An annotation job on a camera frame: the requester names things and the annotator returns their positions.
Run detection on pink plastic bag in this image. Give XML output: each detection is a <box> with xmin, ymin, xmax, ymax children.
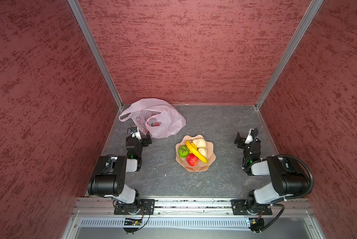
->
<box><xmin>119</xmin><ymin>98</ymin><xmax>186</xmax><ymax>139</ymax></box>

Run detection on pink scalloped bowl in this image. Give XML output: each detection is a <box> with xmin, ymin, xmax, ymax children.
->
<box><xmin>176</xmin><ymin>135</ymin><xmax>216</xmax><ymax>172</ymax></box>

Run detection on green fake fruit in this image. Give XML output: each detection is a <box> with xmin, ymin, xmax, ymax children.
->
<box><xmin>178</xmin><ymin>145</ymin><xmax>190</xmax><ymax>158</ymax></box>

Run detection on yellow fake banana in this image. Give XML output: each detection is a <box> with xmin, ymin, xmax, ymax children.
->
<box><xmin>185</xmin><ymin>140</ymin><xmax>208</xmax><ymax>163</ymax></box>

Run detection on red fake strawberry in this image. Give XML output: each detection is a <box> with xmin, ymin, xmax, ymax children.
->
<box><xmin>186</xmin><ymin>153</ymin><xmax>199</xmax><ymax>167</ymax></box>

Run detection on beige fake fruit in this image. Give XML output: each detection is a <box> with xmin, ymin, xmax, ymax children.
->
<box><xmin>197</xmin><ymin>147</ymin><xmax>208</xmax><ymax>158</ymax></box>

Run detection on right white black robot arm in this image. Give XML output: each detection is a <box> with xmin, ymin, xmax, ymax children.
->
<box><xmin>231</xmin><ymin>128</ymin><xmax>314</xmax><ymax>215</ymax></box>

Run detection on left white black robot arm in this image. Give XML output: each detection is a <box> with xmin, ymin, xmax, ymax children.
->
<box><xmin>87</xmin><ymin>129</ymin><xmax>155</xmax><ymax>215</ymax></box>

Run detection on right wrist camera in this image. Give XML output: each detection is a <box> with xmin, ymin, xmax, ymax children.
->
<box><xmin>245</xmin><ymin>128</ymin><xmax>259</xmax><ymax>144</ymax></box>

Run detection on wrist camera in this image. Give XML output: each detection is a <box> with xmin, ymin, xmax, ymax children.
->
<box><xmin>245</xmin><ymin>128</ymin><xmax>259</xmax><ymax>144</ymax></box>
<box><xmin>129</xmin><ymin>126</ymin><xmax>142</xmax><ymax>139</ymax></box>

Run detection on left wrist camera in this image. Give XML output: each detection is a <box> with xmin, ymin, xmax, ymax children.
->
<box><xmin>129</xmin><ymin>126</ymin><xmax>142</xmax><ymax>139</ymax></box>

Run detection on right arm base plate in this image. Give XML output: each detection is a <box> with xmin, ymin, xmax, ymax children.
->
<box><xmin>230</xmin><ymin>199</ymin><xmax>273</xmax><ymax>216</ymax></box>

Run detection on right aluminium corner post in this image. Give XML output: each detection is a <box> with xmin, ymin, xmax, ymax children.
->
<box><xmin>255</xmin><ymin>0</ymin><xmax>324</xmax><ymax>111</ymax></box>

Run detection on aluminium corner post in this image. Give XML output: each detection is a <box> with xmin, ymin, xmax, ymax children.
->
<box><xmin>68</xmin><ymin>0</ymin><xmax>123</xmax><ymax>110</ymax></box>
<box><xmin>255</xmin><ymin>0</ymin><xmax>324</xmax><ymax>111</ymax></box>

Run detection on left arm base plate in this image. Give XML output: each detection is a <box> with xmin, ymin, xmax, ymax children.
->
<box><xmin>113</xmin><ymin>199</ymin><xmax>156</xmax><ymax>216</ymax></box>

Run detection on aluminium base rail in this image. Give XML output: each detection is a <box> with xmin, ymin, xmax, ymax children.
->
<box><xmin>72</xmin><ymin>197</ymin><xmax>313</xmax><ymax>217</ymax></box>

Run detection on left aluminium corner post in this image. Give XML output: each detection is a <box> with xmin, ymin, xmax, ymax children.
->
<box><xmin>68</xmin><ymin>0</ymin><xmax>123</xmax><ymax>110</ymax></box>

